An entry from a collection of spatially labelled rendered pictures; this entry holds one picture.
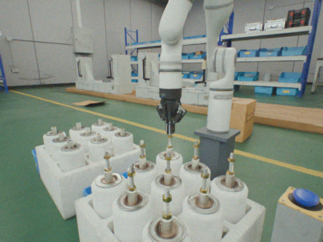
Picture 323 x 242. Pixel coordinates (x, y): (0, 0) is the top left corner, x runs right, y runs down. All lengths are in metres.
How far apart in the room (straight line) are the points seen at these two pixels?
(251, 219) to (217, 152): 0.31
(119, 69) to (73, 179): 3.12
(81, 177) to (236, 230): 0.56
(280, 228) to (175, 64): 0.47
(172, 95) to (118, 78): 3.19
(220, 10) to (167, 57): 0.23
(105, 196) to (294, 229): 0.42
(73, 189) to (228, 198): 0.56
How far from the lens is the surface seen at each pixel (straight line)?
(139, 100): 3.19
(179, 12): 0.63
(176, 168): 0.70
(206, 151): 0.84
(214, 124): 0.81
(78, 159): 0.84
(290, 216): 0.46
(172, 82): 0.61
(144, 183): 0.62
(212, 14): 0.73
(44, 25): 7.16
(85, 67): 4.98
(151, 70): 3.29
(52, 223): 0.91
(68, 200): 0.87
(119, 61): 3.81
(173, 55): 0.62
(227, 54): 0.78
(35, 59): 6.94
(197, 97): 2.59
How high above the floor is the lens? 0.56
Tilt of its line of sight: 15 degrees down
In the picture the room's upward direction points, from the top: straight up
